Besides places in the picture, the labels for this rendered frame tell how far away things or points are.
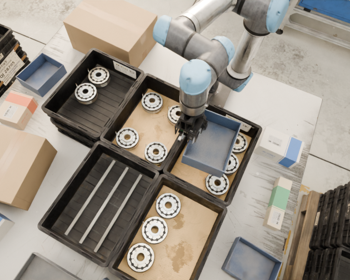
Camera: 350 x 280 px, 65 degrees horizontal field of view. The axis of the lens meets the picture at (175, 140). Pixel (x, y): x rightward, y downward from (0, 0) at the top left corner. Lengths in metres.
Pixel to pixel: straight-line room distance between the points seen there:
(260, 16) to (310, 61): 1.98
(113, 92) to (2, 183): 0.62
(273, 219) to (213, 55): 0.85
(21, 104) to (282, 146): 1.30
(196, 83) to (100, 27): 1.02
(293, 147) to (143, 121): 0.74
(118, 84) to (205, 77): 0.84
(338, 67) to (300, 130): 1.54
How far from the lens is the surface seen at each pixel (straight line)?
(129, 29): 1.58
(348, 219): 1.82
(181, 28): 0.78
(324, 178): 2.45
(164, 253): 1.17
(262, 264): 1.38
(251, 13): 1.07
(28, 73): 1.74
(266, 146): 1.41
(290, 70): 2.84
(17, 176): 1.32
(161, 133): 1.29
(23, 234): 1.43
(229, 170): 1.24
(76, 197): 1.24
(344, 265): 1.93
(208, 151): 1.01
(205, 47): 0.74
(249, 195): 1.40
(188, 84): 0.66
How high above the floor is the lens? 2.00
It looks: 66 degrees down
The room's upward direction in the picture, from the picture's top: 9 degrees clockwise
